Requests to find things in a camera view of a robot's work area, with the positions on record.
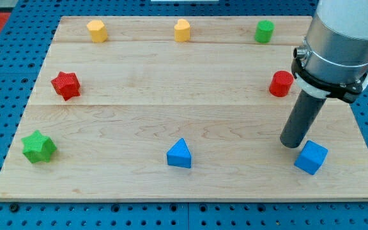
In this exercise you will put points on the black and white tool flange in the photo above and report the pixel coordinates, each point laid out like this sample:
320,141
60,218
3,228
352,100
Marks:
320,89

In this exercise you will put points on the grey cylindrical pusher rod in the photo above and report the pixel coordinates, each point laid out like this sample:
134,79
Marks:
301,118

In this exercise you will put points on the blue cube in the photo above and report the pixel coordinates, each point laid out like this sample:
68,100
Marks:
311,157

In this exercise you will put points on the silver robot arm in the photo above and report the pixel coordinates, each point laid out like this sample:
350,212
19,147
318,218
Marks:
332,62

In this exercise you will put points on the blue triangle block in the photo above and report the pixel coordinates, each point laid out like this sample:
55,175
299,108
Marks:
179,155

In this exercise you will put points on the red cylinder block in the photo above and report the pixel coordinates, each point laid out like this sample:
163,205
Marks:
281,83

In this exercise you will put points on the green cylinder block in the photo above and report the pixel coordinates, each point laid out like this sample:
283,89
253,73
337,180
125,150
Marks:
264,31

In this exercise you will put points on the yellow heart block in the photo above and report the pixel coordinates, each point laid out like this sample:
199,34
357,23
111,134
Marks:
182,31

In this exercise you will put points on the wooden board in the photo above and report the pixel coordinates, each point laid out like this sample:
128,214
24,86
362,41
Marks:
140,92

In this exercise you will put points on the yellow hexagon block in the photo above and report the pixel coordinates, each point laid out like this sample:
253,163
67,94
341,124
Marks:
97,30

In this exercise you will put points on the red star block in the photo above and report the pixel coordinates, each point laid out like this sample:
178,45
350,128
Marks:
67,85

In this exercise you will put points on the green star block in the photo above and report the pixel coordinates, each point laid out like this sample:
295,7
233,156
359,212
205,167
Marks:
38,147

